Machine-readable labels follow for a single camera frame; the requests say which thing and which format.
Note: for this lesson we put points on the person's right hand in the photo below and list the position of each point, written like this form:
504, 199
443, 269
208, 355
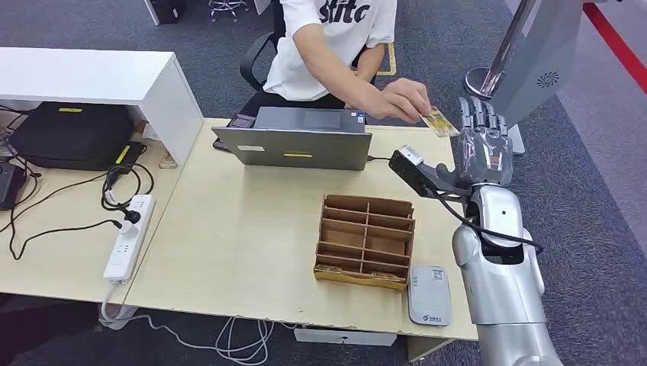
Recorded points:
402, 101

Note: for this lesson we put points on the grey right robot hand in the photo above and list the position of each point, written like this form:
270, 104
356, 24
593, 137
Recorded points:
482, 151

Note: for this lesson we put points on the yellow patterned ID card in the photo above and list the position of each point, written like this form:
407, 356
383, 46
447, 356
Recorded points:
439, 122

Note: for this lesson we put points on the person's right forearm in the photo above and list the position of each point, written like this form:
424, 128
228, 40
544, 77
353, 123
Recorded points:
333, 65

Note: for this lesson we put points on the person's left forearm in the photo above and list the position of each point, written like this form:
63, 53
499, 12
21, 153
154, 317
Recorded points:
371, 60

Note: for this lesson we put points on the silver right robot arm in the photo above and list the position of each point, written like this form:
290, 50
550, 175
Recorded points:
500, 293

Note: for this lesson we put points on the person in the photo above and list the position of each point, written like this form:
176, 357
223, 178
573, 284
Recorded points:
283, 76

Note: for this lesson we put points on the grey card reader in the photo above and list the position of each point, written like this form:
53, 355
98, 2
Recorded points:
429, 298

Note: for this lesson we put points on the grey laptop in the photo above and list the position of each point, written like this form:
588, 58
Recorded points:
303, 146

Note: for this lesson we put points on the grey kiosk stand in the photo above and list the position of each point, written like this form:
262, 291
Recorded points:
546, 50

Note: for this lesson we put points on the cardboard divided organizer box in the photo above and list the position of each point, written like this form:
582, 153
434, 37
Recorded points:
349, 235

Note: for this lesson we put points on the black office chair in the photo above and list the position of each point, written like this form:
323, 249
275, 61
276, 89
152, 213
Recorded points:
250, 58

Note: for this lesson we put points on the dark phone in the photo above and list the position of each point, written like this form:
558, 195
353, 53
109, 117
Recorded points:
241, 121

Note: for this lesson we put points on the chrome stool base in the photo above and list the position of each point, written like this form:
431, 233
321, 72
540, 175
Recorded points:
227, 7

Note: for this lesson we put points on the small clear packet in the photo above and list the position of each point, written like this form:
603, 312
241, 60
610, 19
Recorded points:
168, 161

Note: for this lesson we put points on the black cabinet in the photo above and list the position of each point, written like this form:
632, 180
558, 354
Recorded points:
169, 10

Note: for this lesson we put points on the black adapter with yellow label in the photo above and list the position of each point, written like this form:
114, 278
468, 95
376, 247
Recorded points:
129, 154

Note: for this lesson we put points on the white desk shelf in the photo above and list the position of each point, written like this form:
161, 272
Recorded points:
101, 76

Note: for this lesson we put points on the white plug adapter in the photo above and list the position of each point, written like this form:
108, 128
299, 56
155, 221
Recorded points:
129, 231

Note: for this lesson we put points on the white power strip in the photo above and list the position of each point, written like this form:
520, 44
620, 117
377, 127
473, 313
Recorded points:
129, 252

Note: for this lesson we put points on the black carrying case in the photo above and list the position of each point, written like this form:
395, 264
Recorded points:
71, 136

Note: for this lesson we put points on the black desktop device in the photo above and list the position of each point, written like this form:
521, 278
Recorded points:
10, 184

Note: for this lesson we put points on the chrome stanchion post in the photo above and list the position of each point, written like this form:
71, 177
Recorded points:
482, 83

